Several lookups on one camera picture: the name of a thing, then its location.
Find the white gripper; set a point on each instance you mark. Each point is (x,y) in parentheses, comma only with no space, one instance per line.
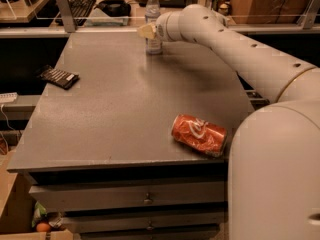
(161,30)

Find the clear plastic water bottle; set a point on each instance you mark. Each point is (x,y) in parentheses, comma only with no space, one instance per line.
(153,43)

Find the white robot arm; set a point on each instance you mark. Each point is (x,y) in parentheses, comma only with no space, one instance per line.
(274,160)

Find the crushed red coke can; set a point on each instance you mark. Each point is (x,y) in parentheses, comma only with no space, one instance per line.
(201,135)

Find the black headphones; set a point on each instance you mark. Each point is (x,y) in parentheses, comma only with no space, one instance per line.
(115,8)

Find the black computer keyboard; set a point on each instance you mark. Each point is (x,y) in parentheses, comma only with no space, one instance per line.
(81,9)

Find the small jar on desk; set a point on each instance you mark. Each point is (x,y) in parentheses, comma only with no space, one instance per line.
(223,9)

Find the dark chocolate bar wrapper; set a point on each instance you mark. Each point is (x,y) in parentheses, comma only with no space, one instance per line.
(57,77)

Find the grey drawer cabinet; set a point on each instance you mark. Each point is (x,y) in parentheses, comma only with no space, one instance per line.
(92,153)

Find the white power strip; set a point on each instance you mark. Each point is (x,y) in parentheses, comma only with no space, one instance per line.
(8,97)

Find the top drawer knob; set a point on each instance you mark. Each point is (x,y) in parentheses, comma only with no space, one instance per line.
(148,200)

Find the drawer knob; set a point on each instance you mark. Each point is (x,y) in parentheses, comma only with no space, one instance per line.
(148,200)
(150,226)

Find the green snack bag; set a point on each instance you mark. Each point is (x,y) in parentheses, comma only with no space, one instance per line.
(39,214)

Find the orange fruit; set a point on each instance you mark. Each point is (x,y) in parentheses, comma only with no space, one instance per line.
(43,227)

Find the left metal bracket post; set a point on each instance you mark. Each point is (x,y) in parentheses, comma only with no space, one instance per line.
(66,16)

